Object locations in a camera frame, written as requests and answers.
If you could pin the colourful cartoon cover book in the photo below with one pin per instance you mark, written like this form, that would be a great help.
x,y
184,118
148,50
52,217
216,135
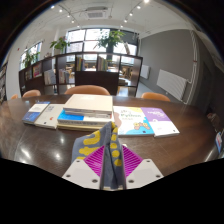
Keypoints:
x,y
131,120

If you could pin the dark wooden shelf unit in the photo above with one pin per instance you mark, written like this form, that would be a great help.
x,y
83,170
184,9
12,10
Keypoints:
x,y
96,78

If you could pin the large potted plant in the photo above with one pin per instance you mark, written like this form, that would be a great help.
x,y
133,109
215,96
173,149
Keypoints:
x,y
110,40

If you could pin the thin yellowish book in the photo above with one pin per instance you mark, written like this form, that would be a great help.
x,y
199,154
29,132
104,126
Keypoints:
x,y
73,127

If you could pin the large beige book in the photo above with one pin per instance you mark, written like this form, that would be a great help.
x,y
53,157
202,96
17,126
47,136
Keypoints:
x,y
88,103

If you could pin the large window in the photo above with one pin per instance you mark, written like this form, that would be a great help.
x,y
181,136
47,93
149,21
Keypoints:
x,y
77,36

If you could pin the small potted plant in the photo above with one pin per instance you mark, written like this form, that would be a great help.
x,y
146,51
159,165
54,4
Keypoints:
x,y
29,59

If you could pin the blue and white booklet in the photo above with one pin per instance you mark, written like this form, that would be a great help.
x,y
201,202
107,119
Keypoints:
x,y
219,141

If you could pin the ceiling spot lights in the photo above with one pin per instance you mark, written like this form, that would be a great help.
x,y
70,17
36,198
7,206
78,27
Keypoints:
x,y
60,10

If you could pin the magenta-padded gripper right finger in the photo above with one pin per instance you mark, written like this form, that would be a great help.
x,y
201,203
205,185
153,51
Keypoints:
x,y
145,173

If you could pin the grey towel with yellow letters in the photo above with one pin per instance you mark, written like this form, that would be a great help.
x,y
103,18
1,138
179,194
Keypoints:
x,y
111,166

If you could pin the white cover book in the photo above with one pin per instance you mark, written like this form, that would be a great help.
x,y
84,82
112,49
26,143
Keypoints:
x,y
50,116

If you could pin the tall bookshelf with books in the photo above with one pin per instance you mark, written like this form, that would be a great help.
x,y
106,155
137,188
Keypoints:
x,y
2,85

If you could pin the large white wall radiator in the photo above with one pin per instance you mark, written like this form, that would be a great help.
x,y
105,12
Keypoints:
x,y
171,84

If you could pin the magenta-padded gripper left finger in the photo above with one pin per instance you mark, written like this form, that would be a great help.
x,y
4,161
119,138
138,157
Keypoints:
x,y
80,173

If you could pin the medium potted plant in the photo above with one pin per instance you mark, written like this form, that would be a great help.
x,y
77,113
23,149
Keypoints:
x,y
60,45

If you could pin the side window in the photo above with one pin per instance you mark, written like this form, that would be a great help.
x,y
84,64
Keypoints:
x,y
35,50

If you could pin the small white wall radiator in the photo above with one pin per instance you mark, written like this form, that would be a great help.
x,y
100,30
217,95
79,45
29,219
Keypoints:
x,y
145,71

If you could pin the ceiling air conditioner unit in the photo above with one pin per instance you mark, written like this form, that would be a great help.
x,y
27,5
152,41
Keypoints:
x,y
96,13

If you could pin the orange chairs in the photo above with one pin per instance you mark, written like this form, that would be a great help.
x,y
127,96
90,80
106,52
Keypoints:
x,y
87,90

